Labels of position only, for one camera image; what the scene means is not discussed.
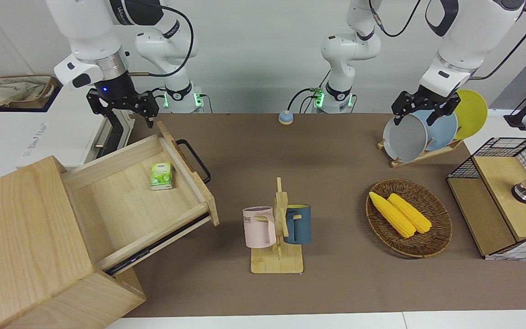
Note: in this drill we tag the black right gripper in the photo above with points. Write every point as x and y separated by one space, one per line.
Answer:
117 93

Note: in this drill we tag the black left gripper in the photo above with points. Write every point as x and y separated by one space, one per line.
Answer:
427 98

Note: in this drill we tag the light wooden drawer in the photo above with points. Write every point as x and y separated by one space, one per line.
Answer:
121 210

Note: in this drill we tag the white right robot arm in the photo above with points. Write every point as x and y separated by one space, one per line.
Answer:
85 32

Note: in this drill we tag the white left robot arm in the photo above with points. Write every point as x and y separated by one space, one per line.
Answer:
468 32

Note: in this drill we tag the grey plate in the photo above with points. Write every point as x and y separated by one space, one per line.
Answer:
404 137

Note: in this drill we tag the light blue plate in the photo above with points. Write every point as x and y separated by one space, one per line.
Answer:
443 130

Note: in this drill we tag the wooden plate rack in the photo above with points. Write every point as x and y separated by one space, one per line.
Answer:
445 148

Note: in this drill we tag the yellow plate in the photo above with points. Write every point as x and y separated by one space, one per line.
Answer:
473 114

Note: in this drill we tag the white toaster oven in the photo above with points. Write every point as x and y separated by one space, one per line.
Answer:
62 141

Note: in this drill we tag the green tissue pack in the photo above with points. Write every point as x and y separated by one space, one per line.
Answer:
161 176

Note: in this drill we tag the yellow corn cob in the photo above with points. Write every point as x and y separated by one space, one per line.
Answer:
411 212
391 212

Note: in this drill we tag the beige bag in box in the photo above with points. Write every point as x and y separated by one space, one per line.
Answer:
12 91

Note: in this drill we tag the brown wicker basket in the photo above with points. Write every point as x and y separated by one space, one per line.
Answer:
432 237

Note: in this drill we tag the blue round button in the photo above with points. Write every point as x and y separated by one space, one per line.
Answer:
285 118

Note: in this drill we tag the dark blue mug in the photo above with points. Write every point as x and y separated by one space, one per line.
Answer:
300 224

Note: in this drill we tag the light wooden cabinet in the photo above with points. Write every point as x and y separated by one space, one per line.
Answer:
21 237

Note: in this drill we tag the pink mug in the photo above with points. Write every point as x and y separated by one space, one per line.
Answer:
257 228

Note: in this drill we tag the wooden mug tree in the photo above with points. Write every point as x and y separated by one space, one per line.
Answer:
276 262

